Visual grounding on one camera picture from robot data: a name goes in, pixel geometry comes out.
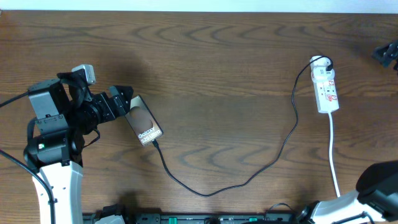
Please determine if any black usb charging cable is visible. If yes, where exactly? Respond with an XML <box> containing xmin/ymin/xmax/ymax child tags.
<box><xmin>151</xmin><ymin>55</ymin><xmax>334</xmax><ymax>198</ymax></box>

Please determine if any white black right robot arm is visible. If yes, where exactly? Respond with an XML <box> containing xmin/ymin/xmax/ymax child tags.
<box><xmin>296</xmin><ymin>55</ymin><xmax>397</xmax><ymax>224</ymax></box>

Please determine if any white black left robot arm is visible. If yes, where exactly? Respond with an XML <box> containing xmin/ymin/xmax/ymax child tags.
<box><xmin>24</xmin><ymin>69</ymin><xmax>133</xmax><ymax>223</ymax></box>

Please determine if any white power strip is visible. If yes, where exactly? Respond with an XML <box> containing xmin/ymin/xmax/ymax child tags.
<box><xmin>313</xmin><ymin>79</ymin><xmax>340</xmax><ymax>114</ymax></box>

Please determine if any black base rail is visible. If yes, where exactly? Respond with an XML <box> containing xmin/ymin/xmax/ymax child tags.
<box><xmin>83</xmin><ymin>204</ymin><xmax>296</xmax><ymax>224</ymax></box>

